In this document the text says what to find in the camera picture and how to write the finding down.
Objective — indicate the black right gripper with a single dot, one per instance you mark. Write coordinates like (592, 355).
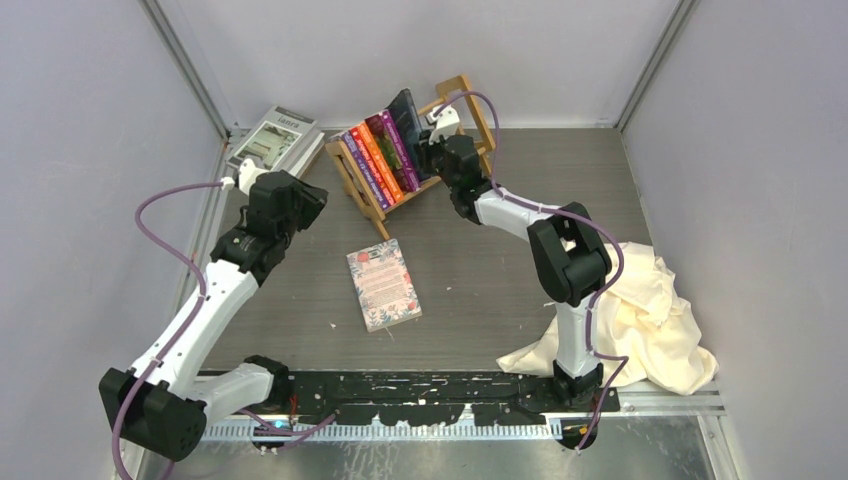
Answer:
(440, 143)

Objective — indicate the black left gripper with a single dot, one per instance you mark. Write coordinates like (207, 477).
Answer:
(314, 200)

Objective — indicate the blue Nineteen Eighty-Four book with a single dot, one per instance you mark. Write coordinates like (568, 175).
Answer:
(404, 114)

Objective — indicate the purple 52-Storey Treehouse book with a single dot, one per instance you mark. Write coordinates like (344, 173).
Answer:
(358, 169)

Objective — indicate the magenta paperback book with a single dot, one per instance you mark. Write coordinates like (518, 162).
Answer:
(387, 136)

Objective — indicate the red Treehouse book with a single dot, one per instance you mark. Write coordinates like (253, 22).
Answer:
(370, 161)

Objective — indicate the orange 78-Storey Treehouse book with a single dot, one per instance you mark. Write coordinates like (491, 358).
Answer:
(395, 192)

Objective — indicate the floral Louisa May Alcott book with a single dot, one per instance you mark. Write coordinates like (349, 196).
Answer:
(383, 285)

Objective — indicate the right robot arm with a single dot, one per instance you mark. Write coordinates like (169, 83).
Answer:
(570, 259)

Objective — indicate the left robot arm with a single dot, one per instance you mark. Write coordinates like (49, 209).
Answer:
(158, 403)

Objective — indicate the stack of grey magazines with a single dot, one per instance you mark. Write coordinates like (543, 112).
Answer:
(281, 140)

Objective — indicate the wooden book rack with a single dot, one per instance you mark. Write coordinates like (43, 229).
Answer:
(354, 185)

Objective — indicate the cream cloth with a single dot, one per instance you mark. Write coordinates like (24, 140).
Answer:
(642, 317)

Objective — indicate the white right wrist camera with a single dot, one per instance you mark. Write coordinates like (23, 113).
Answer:
(445, 122)

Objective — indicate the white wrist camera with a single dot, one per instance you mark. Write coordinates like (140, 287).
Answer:
(445, 122)
(246, 173)

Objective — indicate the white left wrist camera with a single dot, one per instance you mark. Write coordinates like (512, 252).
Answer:
(246, 173)

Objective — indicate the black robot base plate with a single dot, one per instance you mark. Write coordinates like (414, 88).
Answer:
(428, 398)

